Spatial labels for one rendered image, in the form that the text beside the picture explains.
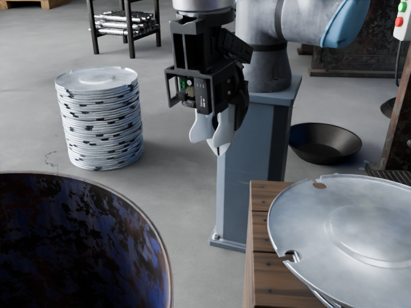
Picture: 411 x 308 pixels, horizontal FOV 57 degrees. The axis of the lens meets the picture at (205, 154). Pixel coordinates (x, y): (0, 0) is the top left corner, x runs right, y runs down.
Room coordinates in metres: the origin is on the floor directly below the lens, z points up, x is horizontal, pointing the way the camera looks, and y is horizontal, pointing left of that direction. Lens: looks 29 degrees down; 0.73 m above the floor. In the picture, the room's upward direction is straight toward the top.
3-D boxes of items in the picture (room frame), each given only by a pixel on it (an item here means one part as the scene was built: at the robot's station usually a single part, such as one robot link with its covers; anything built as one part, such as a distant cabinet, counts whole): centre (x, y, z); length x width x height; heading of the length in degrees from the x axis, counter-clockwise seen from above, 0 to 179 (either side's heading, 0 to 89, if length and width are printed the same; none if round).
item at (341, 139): (1.34, -0.45, 0.04); 0.30 x 0.30 x 0.07
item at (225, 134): (0.48, -0.02, 0.50); 0.06 x 0.03 x 0.09; 149
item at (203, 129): (0.50, 0.00, 0.50); 0.06 x 0.03 x 0.09; 149
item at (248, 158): (0.87, -0.12, 0.23); 0.19 x 0.19 x 0.45; 72
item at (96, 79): (1.35, 0.39, 0.31); 0.29 x 0.29 x 0.01
